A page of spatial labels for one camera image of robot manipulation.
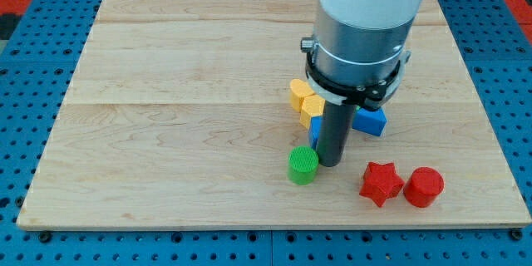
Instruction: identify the red star block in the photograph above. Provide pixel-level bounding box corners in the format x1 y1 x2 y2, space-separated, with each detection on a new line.
359 162 405 208

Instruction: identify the blue block behind pusher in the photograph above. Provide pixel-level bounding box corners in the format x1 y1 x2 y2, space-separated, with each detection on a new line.
308 116 323 150

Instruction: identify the blue cube block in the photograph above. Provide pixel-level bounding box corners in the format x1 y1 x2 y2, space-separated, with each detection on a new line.
352 108 387 137

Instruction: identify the yellow rounded block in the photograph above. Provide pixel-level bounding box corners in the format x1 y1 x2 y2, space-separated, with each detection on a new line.
289 79 315 112

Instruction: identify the green cylinder block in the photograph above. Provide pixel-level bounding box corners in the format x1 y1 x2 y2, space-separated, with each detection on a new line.
288 146 318 185

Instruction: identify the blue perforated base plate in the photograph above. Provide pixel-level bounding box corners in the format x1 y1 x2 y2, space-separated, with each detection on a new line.
1 0 531 265

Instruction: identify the red cylinder block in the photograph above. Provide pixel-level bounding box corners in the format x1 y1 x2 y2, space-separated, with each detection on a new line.
403 166 445 208

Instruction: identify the light wooden board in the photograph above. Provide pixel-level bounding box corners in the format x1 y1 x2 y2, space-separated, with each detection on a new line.
17 0 531 231

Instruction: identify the yellow hexagon block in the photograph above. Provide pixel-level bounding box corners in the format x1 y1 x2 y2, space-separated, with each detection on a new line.
299 95 325 129

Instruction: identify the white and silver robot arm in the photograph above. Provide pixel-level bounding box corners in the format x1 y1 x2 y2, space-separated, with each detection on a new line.
301 0 422 111

